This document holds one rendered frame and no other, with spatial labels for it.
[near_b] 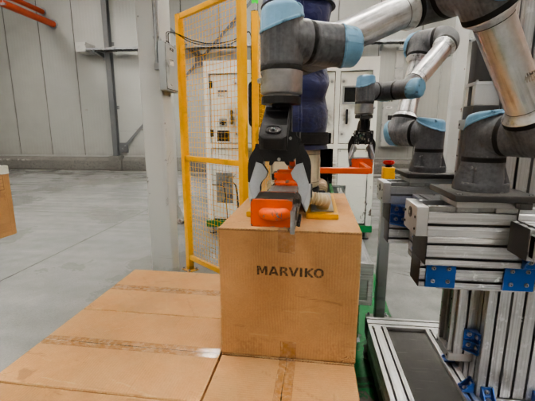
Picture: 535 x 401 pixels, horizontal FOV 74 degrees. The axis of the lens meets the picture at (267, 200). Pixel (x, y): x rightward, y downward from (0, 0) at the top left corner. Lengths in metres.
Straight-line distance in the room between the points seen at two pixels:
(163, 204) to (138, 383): 1.64
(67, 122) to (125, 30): 3.36
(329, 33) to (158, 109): 1.95
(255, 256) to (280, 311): 0.18
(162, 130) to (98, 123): 9.79
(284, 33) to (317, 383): 0.86
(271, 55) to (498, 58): 0.56
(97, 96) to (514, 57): 11.78
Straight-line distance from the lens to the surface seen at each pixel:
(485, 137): 1.17
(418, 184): 1.64
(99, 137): 12.27
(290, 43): 0.65
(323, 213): 1.10
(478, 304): 1.59
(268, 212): 0.60
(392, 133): 1.73
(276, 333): 1.11
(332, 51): 0.69
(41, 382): 1.24
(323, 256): 1.00
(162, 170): 2.54
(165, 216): 2.60
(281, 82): 0.63
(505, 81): 1.03
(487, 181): 1.18
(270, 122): 0.59
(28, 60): 13.65
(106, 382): 1.16
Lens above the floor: 1.21
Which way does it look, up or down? 11 degrees down
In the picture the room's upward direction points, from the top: straight up
